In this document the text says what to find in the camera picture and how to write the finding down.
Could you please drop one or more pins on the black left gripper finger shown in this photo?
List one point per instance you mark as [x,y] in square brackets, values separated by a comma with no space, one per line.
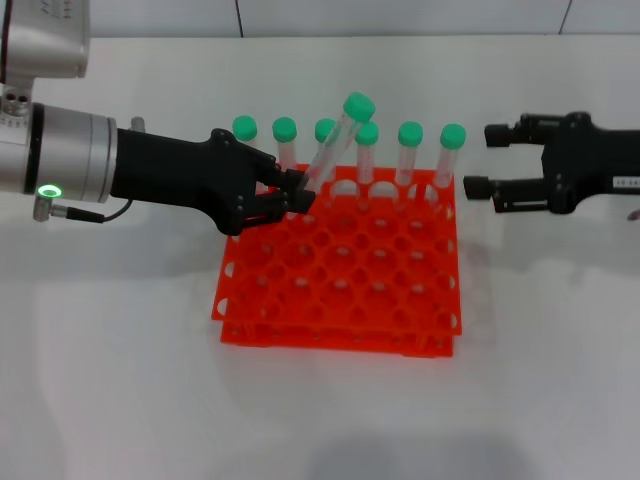
[300,202]
[295,179]

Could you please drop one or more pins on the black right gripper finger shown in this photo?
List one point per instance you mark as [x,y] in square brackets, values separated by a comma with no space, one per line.
[477,188]
[497,135]

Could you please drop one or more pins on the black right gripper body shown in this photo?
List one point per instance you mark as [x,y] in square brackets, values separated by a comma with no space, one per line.
[580,160]

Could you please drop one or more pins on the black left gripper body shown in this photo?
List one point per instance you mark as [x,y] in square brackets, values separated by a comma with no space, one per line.
[190,175]

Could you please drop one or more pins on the green capped clear test tube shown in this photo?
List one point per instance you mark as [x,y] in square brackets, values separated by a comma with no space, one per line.
[324,129]
[368,137]
[410,133]
[284,129]
[244,127]
[453,136]
[359,106]

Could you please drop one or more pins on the orange test tube rack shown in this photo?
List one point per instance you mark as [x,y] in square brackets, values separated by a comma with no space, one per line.
[340,280]

